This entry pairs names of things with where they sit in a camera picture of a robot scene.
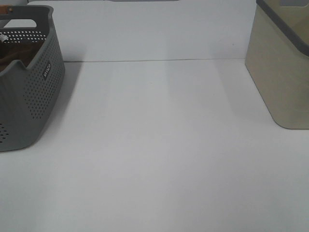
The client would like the brown towel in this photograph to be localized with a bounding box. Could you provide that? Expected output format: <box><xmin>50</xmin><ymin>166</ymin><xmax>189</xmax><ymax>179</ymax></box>
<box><xmin>0</xmin><ymin>42</ymin><xmax>43</xmax><ymax>72</ymax></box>

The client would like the grey perforated laundry basket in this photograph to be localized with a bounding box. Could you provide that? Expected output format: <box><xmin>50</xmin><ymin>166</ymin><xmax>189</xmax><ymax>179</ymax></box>
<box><xmin>0</xmin><ymin>5</ymin><xmax>65</xmax><ymax>151</ymax></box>

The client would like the beige plastic basket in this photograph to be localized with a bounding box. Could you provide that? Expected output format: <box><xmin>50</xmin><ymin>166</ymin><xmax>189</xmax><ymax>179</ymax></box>
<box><xmin>245</xmin><ymin>0</ymin><xmax>309</xmax><ymax>130</ymax></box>

